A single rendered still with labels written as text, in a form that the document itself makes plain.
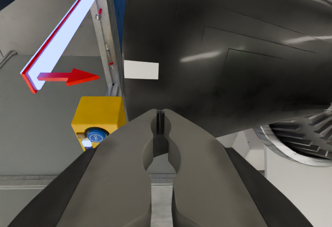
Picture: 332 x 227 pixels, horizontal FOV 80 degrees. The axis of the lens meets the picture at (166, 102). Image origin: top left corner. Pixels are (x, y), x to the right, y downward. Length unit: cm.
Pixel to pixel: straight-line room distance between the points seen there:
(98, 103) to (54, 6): 114
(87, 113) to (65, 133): 64
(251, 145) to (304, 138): 41
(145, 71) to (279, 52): 12
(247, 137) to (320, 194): 35
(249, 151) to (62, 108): 97
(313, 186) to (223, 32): 43
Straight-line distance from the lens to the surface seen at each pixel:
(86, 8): 38
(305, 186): 54
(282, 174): 51
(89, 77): 21
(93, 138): 48
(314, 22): 22
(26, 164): 109
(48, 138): 113
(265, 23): 20
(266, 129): 43
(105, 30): 55
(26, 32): 175
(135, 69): 19
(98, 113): 47
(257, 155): 84
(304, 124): 39
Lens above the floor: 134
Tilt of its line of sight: 44 degrees down
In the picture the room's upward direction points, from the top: 178 degrees clockwise
